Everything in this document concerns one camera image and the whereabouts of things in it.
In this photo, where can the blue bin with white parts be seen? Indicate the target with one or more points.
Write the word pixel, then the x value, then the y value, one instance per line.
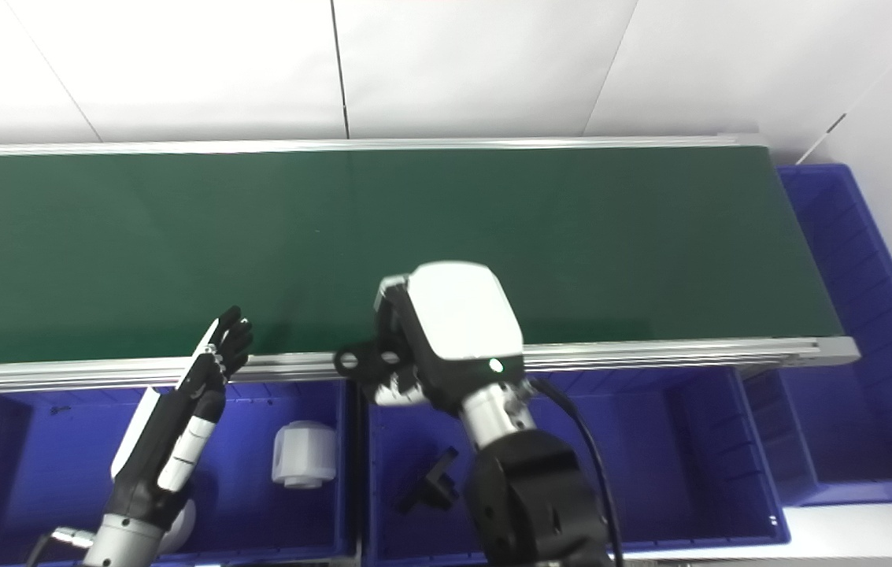
pixel 20 472

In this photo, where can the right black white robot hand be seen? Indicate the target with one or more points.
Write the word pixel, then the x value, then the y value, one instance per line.
pixel 461 315

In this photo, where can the blue bin with black part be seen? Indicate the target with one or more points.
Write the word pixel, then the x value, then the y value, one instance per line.
pixel 674 457

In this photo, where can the white capped cylinder part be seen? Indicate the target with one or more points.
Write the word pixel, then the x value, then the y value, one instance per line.
pixel 304 453

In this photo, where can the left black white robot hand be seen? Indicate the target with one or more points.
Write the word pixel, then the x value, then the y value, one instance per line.
pixel 162 449

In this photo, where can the white hollow cylinder part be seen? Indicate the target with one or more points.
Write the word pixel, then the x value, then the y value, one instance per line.
pixel 184 524

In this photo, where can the black bracket part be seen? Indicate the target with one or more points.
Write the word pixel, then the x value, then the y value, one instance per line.
pixel 434 480

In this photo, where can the empty blue bin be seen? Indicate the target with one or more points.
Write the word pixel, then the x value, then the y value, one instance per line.
pixel 871 354

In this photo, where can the green conveyor belt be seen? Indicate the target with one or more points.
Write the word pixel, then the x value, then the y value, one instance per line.
pixel 650 350
pixel 178 252

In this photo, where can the black flange part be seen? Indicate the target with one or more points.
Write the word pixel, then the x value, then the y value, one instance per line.
pixel 363 364

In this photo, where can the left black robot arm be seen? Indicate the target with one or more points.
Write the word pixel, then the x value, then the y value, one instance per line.
pixel 123 547

